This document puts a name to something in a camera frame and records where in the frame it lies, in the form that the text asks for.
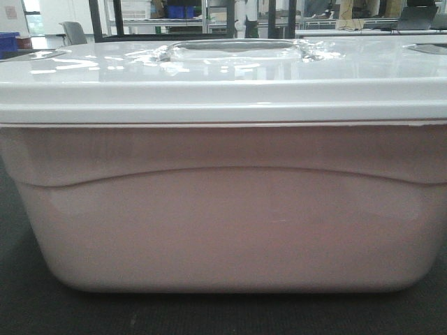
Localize white lidded storage bin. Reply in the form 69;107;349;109
1;36;446;293

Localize blue bins on far shelf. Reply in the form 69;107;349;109
166;5;194;19

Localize grey office chair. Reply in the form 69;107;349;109
59;21;87;45

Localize white long desk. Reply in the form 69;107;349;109
295;29;446;38

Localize open laptop on desk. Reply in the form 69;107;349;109
395;6;438;31

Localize blue crate at left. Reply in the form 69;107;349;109
0;31;20;59

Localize black metal frame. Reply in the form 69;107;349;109
89;1;298;43

